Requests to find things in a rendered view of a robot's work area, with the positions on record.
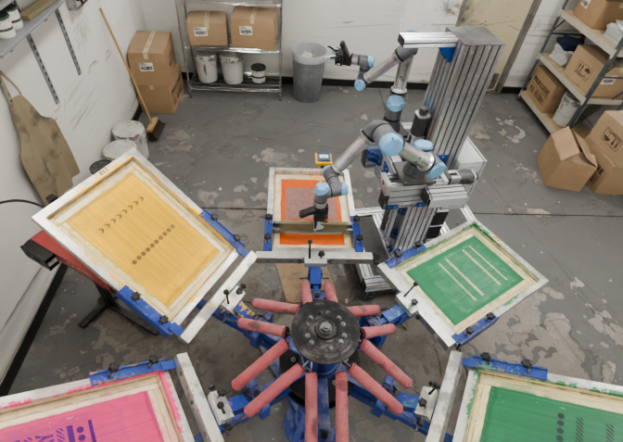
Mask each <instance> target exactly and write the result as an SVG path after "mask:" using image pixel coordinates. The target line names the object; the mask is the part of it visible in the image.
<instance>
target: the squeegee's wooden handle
mask: <svg viewBox="0 0 623 442"><path fill-rule="evenodd" d="M319 222H320V224H321V225H322V226H323V227H324V228H323V229H319V230H316V232H342V233H346V232H347V228H348V223H347V222H346V221H328V222H323V221H319ZM313 225H314V221H281V232H285V231H309V232H314V230H313Z"/></svg>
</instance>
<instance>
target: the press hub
mask: <svg viewBox="0 0 623 442"><path fill-rule="evenodd" d="M289 336H291V337H292V341H293V343H294V346H295V347H296V349H297V351H298V352H299V353H300V355H299V354H297V353H295V352H293V351H292V350H290V349H288V350H287V351H286V352H284V353H283V354H282V355H281V356H280V357H279V375H281V374H283V373H285V372H287V371H288V370H289V369H290V368H291V367H293V366H294V365H295V364H296V363H297V362H298V363H300V364H301V365H303V364H304V363H305V362H306V361H307V360H310V361H309V362H308V363H307V364H306V365H305V366H304V369H305V371H304V372H305V373H307V372H310V371H311V361H312V371H313V372H316V373H317V379H325V378H327V386H328V401H329V410H331V409H333V408H335V407H336V375H335V372H336V371H337V369H338V367H339V364H340V362H342V364H343V365H345V366H347V367H348V365H347V364H346V363H345V362H343V361H346V362H347V363H348V364H350V363H351V362H355V363H356V364H357V365H358V366H359V367H360V357H359V353H358V350H357V346H358V344H359V341H360V327H359V324H358V322H357V320H356V318H355V316H354V315H353V313H352V312H351V311H350V310H349V309H348V308H346V307H345V306H343V305H342V304H340V303H338V302H336V301H333V300H327V299H320V300H314V301H312V302H309V303H307V304H306V305H304V306H303V307H301V308H300V309H299V310H298V311H297V313H296V314H295V316H294V318H293V321H292V323H291V335H289ZM289 389H290V390H291V392H290V393H288V394H287V395H288V396H289V397H290V399H291V400H293V401H294V402H295V403H296V404H298V405H299V406H298V409H297V410H296V413H295V412H294V410H293V409H292V407H291V406H290V407H289V408H288V410H287V412H286V415H285V419H284V428H285V432H286V436H287V438H288V440H289V441H291V439H292V437H293V435H294V434H295V431H296V429H297V427H298V424H299V421H300V418H301V416H303V417H304V418H305V376H303V377H301V378H300V379H298V380H297V381H296V382H294V383H293V384H291V385H290V386H289Z"/></svg>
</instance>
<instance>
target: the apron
mask: <svg viewBox="0 0 623 442"><path fill-rule="evenodd" d="M1 75H2V76H3V77H4V78H5V79H7V80H8V81H9V82H10V83H11V84H12V85H13V86H14V87H15V88H16V89H17V91H18V92H19V95H16V96H14V97H13V98H12V104H11V102H10V98H9V95H8V92H7V90H6V86H5V84H4V81H3V78H2V76H1ZM0 81H1V83H2V85H3V87H4V90H5V93H6V98H7V101H8V104H9V107H11V111H12V115H13V118H14V121H15V122H16V125H17V128H18V131H19V135H20V137H21V155H20V159H21V165H22V167H23V169H24V170H25V171H26V172H27V174H28V176H29V178H30V179H31V181H32V184H33V185H34V187H35V189H36V190H37V192H38V194H39V195H40V197H41V198H42V199H43V201H44V203H45V205H46V206H48V202H47V200H46V199H45V198H46V197H47V196H49V195H51V194H53V195H55V196H57V198H60V197H62V196H63V195H64V193H65V192H66V191H67V190H69V189H70V188H71V187H72V186H73V182H72V178H73V177H74V176H76V175H77V174H79V173H80V170H79V167H78V165H77V163H76V160H75V158H74V156H73V154H72V152H71V150H70V147H69V145H68V143H67V141H66V139H65V137H64V135H63V133H62V132H61V130H60V129H59V127H58V125H57V122H56V121H55V120H54V119H53V118H51V117H50V118H48V117H44V116H42V115H40V114H39V112H38V111H37V110H36V109H35V108H34V106H33V105H32V104H31V103H30V102H29V101H28V100H27V99H26V98H25V97H24V96H22V93H21V91H20V90H19V88H18V86H17V85H16V84H15V83H13V82H12V81H11V80H10V79H9V78H8V77H7V76H6V75H5V74H4V73H3V71H1V70H0Z"/></svg>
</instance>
